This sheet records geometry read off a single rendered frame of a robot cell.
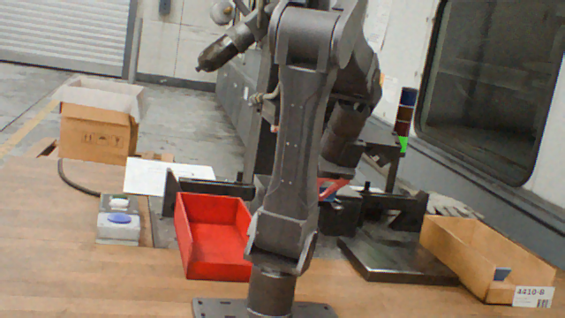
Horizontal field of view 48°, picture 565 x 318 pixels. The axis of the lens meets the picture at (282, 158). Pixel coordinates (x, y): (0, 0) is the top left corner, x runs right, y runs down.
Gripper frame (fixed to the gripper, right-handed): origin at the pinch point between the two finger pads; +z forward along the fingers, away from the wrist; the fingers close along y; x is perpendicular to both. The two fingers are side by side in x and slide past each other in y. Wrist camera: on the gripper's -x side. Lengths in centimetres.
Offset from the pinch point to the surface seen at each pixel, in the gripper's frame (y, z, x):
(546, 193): 18, 8, -64
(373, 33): 165, 48, -71
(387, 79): 130, 51, -70
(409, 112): 27.8, -1.7, -26.1
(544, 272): -19.4, -5.1, -35.8
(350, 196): 4.2, 4.3, -8.8
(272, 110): 12.2, -7.5, 9.3
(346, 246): -7.9, 5.7, -6.0
